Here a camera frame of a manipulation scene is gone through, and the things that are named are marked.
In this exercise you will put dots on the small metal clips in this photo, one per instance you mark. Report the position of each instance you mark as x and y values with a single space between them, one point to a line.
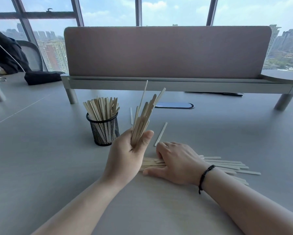
0 79

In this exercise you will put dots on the person's left forearm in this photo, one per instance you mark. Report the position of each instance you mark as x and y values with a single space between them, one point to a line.
82 210

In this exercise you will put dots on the gathered wooden stick bunch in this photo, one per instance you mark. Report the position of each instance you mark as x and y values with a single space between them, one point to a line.
101 108
142 119

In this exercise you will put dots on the grey mesh office chair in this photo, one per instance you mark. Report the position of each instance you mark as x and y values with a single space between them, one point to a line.
35 56

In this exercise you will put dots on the person's left hand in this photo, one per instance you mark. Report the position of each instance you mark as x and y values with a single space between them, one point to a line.
124 161

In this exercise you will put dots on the pink desk divider panel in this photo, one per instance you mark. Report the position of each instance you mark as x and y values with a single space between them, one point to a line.
166 52

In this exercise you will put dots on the person's right hand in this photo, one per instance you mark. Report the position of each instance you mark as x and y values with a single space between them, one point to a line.
183 166

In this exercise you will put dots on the person's right forearm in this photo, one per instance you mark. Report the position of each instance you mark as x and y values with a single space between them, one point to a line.
254 208

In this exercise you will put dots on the pile of wooden sticks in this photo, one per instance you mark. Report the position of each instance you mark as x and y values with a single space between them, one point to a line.
224 164

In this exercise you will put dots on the dark window frame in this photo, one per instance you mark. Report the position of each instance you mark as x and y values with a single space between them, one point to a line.
138 10

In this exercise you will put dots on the black mesh pen cup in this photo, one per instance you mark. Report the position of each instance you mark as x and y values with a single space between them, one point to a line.
104 134

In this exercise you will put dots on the black fabric bag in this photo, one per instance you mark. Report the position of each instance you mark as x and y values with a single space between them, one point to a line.
43 78

